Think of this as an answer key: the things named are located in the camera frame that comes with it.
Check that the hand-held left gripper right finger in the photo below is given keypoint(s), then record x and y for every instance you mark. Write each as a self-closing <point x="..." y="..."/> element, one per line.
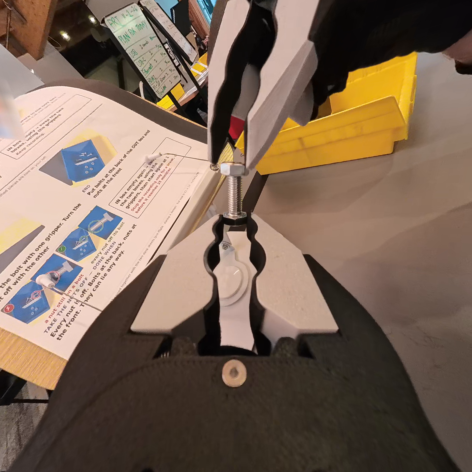
<point x="291" y="291"/>

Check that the whiteboard with green writing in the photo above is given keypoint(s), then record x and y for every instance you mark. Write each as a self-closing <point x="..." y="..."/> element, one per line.
<point x="143" y="48"/>

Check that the steel hex bolt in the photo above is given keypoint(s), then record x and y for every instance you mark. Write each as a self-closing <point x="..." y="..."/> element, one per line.
<point x="233" y="191"/>

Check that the wooden beam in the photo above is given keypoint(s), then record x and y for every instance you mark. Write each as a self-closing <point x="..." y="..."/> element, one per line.
<point x="25" y="22"/>

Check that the yellow plastic bin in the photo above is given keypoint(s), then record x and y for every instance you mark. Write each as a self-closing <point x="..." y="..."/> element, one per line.
<point x="332" y="147"/>

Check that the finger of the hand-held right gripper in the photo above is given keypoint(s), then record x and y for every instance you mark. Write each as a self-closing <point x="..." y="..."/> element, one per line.
<point x="287" y="73"/>
<point x="221" y="66"/>

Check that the whiteboard with black writing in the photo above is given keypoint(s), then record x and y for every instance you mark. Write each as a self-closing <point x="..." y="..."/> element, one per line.
<point x="177" y="33"/>

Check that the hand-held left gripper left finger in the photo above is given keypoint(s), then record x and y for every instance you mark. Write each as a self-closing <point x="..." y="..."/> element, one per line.
<point x="177" y="287"/>

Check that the instruction sheet on stand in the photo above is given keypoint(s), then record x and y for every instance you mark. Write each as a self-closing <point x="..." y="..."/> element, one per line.
<point x="29" y="365"/>

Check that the person's right hand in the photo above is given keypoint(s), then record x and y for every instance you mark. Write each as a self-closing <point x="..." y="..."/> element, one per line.
<point x="368" y="29"/>

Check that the steel hex nut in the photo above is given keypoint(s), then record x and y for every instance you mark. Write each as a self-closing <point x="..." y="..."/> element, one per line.
<point x="234" y="215"/>

